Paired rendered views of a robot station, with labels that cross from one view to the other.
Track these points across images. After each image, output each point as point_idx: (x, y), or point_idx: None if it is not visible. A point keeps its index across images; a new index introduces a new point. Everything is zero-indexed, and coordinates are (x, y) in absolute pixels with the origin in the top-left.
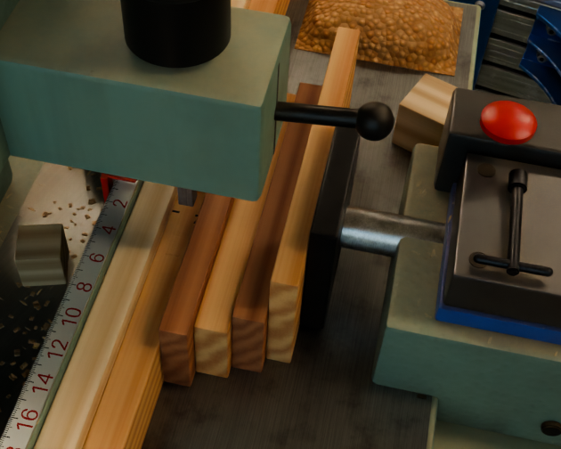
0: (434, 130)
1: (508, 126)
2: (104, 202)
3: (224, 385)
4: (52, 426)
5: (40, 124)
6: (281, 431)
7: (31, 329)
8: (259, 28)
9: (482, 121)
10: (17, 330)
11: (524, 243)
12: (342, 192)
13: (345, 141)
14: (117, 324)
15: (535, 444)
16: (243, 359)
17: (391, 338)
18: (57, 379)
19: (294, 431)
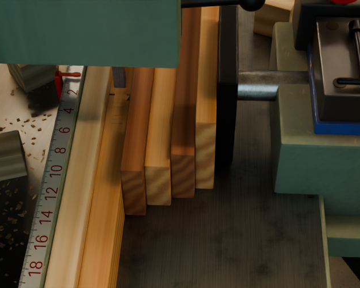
0: (284, 16)
1: None
2: (58, 96)
3: (169, 210)
4: (59, 245)
5: (15, 33)
6: (217, 234)
7: (8, 210)
8: None
9: None
10: None
11: None
12: (234, 55)
13: (229, 22)
14: (90, 172)
15: None
16: (180, 189)
17: (286, 152)
18: (55, 213)
19: (226, 232)
